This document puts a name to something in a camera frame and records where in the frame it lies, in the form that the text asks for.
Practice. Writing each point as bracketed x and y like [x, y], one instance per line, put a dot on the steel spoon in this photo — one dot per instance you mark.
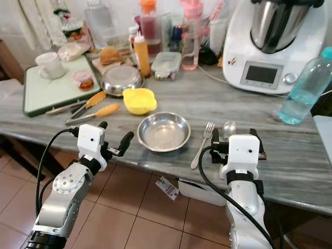
[229, 128]

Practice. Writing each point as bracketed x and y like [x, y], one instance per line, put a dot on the white paper label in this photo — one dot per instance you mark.
[167, 188]

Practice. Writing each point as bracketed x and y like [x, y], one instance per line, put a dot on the brown bread piece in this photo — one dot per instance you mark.
[111, 55]

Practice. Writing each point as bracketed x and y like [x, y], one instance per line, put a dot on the pink striped packet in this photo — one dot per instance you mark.
[217, 9]

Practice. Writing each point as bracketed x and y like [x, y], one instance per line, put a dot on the white kitchen cooking machine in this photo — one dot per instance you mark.
[244, 41]

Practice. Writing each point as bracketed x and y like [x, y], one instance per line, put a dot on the white hanging towel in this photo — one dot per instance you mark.
[41, 21]

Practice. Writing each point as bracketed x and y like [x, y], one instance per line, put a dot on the white grain bag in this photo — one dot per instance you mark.
[72, 51]

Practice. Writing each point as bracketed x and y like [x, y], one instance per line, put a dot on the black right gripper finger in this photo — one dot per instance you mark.
[254, 133]
[215, 138]

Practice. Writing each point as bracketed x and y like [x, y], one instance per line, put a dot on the white plastic bin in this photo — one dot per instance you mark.
[202, 193]

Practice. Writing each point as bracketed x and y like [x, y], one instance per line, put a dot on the long orange-tipped steel tongs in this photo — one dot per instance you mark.
[106, 109]

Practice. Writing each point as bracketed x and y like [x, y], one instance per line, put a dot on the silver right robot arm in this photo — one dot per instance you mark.
[246, 218]

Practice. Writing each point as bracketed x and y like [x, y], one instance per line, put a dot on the small round plastic tub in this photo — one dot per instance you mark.
[83, 80]

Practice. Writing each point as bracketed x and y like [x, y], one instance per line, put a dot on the clear square food container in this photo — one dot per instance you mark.
[166, 66]

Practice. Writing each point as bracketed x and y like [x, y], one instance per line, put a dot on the pale green cutting board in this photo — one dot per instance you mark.
[49, 93]

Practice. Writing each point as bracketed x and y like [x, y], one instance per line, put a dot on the small white bottle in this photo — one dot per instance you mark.
[133, 36]

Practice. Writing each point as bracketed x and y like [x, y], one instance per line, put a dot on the brown wooden chair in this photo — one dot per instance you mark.
[10, 62]

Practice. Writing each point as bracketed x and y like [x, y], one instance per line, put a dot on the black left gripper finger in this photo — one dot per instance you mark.
[126, 140]
[103, 124]

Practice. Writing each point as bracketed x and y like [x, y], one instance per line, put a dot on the blue-capped water bottle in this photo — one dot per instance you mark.
[306, 88]

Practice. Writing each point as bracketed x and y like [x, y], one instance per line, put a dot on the short orange-tipped steel tongs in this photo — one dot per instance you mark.
[96, 98]

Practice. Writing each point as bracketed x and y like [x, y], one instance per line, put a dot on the blue drink can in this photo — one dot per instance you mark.
[177, 39]

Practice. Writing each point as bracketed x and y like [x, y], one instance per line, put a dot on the pink drinking bottle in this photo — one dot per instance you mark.
[191, 36]

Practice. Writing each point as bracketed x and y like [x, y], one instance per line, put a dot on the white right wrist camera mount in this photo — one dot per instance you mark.
[240, 154]

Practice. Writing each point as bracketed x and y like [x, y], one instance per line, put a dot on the white ceramic mug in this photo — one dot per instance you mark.
[51, 66]

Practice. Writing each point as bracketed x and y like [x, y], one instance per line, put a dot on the clear glass cup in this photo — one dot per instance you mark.
[218, 36]

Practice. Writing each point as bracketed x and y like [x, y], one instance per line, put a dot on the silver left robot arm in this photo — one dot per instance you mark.
[67, 192]

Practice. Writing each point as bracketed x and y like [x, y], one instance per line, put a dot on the empty stainless steel bowl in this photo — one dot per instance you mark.
[164, 133]

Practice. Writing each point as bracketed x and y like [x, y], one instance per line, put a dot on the wooden chopping board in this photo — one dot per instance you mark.
[98, 66]

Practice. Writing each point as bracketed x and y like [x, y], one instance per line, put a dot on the clear plastic bottle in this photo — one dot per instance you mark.
[98, 23]

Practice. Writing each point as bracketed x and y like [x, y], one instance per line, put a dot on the covered stainless steel bowl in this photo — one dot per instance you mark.
[122, 79]

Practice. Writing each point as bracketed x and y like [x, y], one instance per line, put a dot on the tied snack packet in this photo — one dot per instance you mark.
[70, 27]

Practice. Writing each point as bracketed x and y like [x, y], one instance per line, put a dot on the orange-capped red bottle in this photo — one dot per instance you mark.
[149, 28]

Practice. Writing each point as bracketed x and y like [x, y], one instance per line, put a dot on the yellow silicone bowl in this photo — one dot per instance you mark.
[140, 100]

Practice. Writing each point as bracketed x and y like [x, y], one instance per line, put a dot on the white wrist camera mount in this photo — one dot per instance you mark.
[240, 154]
[91, 141]

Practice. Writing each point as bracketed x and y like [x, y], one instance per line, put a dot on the small black object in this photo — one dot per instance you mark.
[208, 57]

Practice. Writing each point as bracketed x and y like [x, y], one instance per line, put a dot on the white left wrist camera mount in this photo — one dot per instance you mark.
[91, 141]

